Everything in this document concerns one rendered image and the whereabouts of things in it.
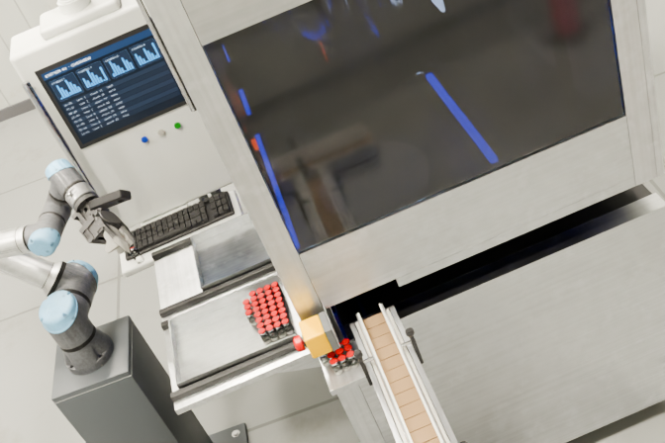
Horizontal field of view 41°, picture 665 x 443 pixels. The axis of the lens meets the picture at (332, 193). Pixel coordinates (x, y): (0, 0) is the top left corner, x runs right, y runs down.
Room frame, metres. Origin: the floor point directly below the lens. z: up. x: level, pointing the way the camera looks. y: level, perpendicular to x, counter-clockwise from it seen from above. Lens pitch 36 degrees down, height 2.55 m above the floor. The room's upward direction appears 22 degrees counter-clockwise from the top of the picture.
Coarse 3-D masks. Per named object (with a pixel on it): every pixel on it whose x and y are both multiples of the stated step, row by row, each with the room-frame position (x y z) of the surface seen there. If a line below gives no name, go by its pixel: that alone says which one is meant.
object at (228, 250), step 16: (224, 224) 2.30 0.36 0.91; (240, 224) 2.31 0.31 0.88; (192, 240) 2.28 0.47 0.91; (208, 240) 2.29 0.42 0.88; (224, 240) 2.26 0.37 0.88; (240, 240) 2.23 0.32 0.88; (256, 240) 2.20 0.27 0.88; (208, 256) 2.21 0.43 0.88; (224, 256) 2.18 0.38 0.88; (240, 256) 2.15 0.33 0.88; (256, 256) 2.12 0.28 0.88; (208, 272) 2.14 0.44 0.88; (224, 272) 2.11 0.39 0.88; (240, 272) 2.05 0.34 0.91; (208, 288) 2.05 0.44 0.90
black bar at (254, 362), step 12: (276, 348) 1.70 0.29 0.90; (288, 348) 1.69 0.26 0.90; (252, 360) 1.70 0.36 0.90; (264, 360) 1.69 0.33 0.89; (228, 372) 1.69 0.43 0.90; (240, 372) 1.69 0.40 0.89; (192, 384) 1.70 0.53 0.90; (204, 384) 1.68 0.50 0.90; (216, 384) 1.68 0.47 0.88; (180, 396) 1.68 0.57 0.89
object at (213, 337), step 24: (192, 312) 1.96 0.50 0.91; (216, 312) 1.95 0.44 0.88; (240, 312) 1.91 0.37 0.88; (192, 336) 1.89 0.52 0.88; (216, 336) 1.86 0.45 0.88; (240, 336) 1.82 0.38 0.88; (288, 336) 1.71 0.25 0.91; (192, 360) 1.80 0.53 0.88; (216, 360) 1.77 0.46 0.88; (240, 360) 1.71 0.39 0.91
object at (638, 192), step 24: (624, 192) 1.80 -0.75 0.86; (648, 192) 1.76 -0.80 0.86; (576, 216) 1.78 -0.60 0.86; (600, 216) 1.75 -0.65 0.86; (528, 240) 1.76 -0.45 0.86; (456, 264) 1.78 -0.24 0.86; (480, 264) 1.75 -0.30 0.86; (384, 288) 1.80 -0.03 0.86; (408, 288) 1.77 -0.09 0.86; (360, 312) 1.75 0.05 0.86
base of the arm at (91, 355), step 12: (96, 336) 2.08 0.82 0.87; (108, 336) 2.12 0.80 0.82; (60, 348) 2.07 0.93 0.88; (84, 348) 2.04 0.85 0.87; (96, 348) 2.05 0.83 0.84; (108, 348) 2.07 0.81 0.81; (72, 360) 2.04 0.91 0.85; (84, 360) 2.03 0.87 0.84; (96, 360) 2.03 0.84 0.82; (72, 372) 2.04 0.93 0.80; (84, 372) 2.02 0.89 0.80
